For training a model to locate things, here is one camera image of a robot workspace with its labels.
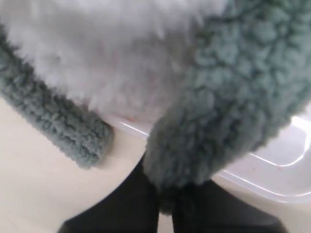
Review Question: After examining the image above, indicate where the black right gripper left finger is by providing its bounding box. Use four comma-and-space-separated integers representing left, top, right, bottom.
59, 161, 159, 233

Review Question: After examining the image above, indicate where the white plush snowman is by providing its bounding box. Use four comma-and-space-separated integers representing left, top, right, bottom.
0, 0, 228, 122

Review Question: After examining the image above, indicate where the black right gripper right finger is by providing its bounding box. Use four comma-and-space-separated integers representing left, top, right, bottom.
173, 181, 287, 233

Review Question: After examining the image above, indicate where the white rectangular tray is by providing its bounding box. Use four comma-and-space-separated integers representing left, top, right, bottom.
105, 108, 311, 203

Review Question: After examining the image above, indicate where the green knitted scarf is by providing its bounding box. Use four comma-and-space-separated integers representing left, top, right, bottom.
0, 0, 311, 213

